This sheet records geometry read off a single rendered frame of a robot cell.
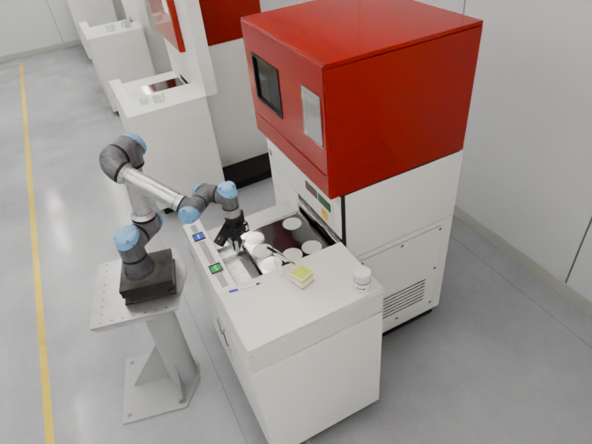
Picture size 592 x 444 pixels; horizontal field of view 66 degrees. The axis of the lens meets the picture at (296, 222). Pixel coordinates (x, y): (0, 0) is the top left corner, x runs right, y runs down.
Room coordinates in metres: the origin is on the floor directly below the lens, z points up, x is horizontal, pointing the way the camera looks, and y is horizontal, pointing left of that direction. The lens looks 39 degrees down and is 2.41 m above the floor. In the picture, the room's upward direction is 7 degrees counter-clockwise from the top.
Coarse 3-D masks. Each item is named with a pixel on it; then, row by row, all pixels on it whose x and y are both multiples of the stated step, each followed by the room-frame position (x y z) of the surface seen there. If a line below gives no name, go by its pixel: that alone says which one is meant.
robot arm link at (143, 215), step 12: (108, 144) 1.72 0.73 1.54; (120, 144) 1.70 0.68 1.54; (132, 144) 1.73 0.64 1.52; (144, 144) 1.78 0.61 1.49; (132, 156) 1.70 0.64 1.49; (132, 192) 1.72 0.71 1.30; (132, 204) 1.73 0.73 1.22; (144, 204) 1.73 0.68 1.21; (132, 216) 1.73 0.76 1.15; (144, 216) 1.72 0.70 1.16; (156, 216) 1.76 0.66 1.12; (144, 228) 1.69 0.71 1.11; (156, 228) 1.74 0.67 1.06
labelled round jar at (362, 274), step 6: (354, 270) 1.31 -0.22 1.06; (360, 270) 1.31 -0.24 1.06; (366, 270) 1.30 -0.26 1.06; (354, 276) 1.29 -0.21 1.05; (360, 276) 1.28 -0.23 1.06; (366, 276) 1.27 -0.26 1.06; (354, 282) 1.29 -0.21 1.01; (360, 282) 1.27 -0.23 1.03; (366, 282) 1.27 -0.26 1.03; (354, 288) 1.29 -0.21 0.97; (360, 288) 1.27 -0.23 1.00; (366, 288) 1.27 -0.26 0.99
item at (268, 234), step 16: (272, 224) 1.87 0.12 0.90; (304, 224) 1.84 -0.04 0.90; (256, 240) 1.75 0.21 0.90; (272, 240) 1.74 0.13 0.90; (288, 240) 1.73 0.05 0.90; (304, 240) 1.71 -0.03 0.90; (320, 240) 1.70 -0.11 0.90; (256, 256) 1.63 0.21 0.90; (272, 256) 1.62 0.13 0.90; (304, 256) 1.60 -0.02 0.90
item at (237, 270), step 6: (222, 252) 1.72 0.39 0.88; (234, 258) 1.66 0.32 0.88; (228, 264) 1.62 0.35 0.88; (234, 264) 1.62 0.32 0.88; (240, 264) 1.61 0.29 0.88; (234, 270) 1.58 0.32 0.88; (240, 270) 1.57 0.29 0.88; (246, 270) 1.57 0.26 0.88; (234, 276) 1.54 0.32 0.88; (240, 276) 1.54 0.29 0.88; (246, 276) 1.53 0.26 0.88; (240, 282) 1.50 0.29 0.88
